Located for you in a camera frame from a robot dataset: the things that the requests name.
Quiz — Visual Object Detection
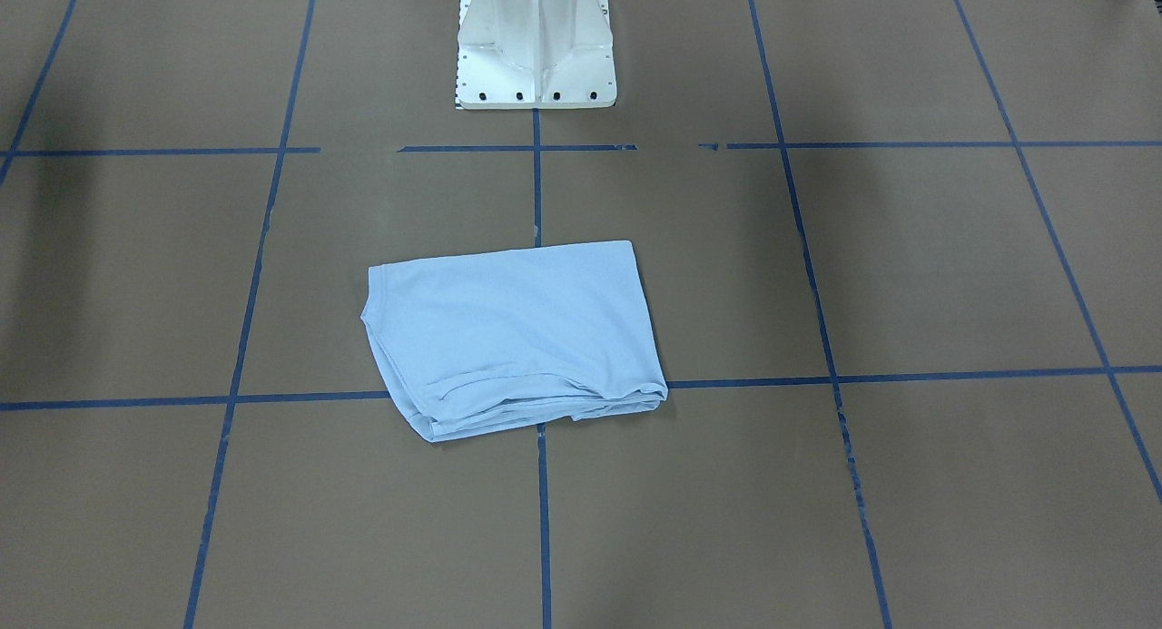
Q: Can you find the light blue t-shirt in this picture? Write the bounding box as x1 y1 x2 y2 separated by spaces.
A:
360 241 669 443

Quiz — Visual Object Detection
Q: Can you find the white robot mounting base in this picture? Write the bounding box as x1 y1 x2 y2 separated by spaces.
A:
454 0 618 110

